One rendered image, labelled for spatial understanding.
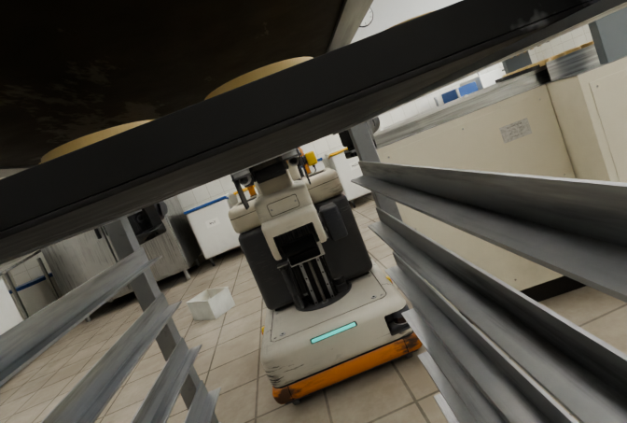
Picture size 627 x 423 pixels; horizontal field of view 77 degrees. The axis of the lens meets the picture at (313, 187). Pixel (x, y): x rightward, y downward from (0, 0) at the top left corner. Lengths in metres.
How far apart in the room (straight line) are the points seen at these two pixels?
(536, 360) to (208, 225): 4.81
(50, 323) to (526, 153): 1.59
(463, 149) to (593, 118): 0.43
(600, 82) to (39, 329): 1.61
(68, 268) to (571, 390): 5.18
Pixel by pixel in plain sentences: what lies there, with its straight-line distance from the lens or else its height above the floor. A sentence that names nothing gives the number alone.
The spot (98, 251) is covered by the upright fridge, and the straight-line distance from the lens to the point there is 5.13.
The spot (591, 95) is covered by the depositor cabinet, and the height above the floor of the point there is 0.76.
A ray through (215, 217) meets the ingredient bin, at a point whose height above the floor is 0.57.
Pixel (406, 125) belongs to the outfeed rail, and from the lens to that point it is 1.61.
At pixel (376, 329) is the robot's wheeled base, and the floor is 0.20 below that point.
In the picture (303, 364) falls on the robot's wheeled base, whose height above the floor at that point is 0.18.
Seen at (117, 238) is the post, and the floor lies 0.92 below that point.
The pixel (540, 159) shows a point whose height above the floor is 0.57.
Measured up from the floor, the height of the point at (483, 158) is 0.65.
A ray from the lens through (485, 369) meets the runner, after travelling 0.45.
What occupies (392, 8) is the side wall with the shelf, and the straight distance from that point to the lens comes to 6.21.
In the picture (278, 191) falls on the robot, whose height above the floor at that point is 0.82.
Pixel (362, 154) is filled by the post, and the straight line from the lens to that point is 0.69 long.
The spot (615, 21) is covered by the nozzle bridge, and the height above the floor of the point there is 0.96.
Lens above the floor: 0.94
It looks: 6 degrees down
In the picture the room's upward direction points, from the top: 22 degrees counter-clockwise
